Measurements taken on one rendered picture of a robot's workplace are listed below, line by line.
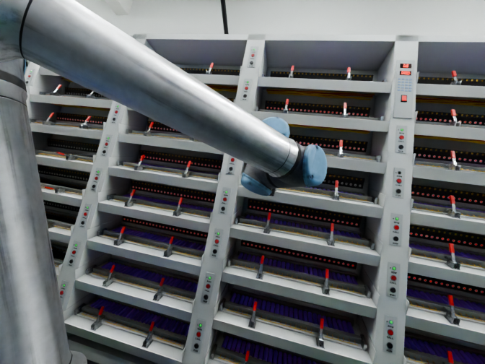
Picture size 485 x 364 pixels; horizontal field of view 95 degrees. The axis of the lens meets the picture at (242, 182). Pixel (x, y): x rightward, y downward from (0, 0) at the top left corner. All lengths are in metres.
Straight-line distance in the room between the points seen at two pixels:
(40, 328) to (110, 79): 0.35
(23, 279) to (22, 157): 0.17
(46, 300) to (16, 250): 0.09
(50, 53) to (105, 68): 0.05
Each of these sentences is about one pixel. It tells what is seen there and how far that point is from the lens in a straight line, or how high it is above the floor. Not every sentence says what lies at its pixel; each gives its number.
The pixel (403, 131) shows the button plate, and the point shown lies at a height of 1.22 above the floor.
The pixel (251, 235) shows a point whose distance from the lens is 0.99.
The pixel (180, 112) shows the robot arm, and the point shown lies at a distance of 0.34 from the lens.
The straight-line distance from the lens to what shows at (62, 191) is 1.56.
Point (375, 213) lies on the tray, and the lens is 1.05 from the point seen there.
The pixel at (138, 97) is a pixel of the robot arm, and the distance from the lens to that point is 0.34.
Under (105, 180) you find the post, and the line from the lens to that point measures 1.35.
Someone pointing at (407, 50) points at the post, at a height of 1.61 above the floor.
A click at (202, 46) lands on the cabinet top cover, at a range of 1.50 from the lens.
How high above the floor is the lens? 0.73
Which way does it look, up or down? 10 degrees up
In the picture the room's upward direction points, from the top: 10 degrees clockwise
